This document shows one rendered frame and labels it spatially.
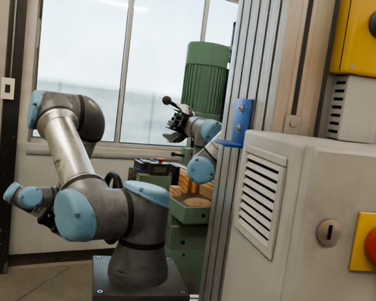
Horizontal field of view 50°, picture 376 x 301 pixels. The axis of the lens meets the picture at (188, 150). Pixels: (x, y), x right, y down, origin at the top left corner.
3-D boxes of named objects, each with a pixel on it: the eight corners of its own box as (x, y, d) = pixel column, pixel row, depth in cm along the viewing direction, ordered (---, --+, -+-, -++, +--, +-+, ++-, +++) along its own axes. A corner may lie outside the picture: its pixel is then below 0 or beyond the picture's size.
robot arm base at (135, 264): (172, 288, 96) (177, 248, 95) (108, 287, 92) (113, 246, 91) (162, 261, 110) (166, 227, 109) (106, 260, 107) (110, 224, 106)
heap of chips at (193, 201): (182, 200, 148) (182, 195, 148) (206, 200, 153) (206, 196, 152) (190, 205, 142) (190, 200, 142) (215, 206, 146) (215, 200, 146)
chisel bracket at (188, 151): (179, 166, 173) (181, 146, 172) (207, 167, 180) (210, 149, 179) (186, 169, 167) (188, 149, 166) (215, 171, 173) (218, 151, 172)
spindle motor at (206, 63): (172, 115, 174) (181, 42, 170) (207, 119, 182) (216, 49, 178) (189, 119, 158) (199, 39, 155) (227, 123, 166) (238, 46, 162)
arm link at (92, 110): (111, 91, 130) (73, 191, 158) (79, 86, 124) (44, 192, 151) (122, 113, 123) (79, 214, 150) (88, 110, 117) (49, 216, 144)
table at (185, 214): (112, 183, 190) (113, 170, 189) (171, 184, 203) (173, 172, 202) (157, 224, 135) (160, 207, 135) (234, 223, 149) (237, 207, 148)
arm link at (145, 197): (175, 242, 99) (182, 188, 97) (125, 248, 91) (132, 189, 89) (151, 226, 108) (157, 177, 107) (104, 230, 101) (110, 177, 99)
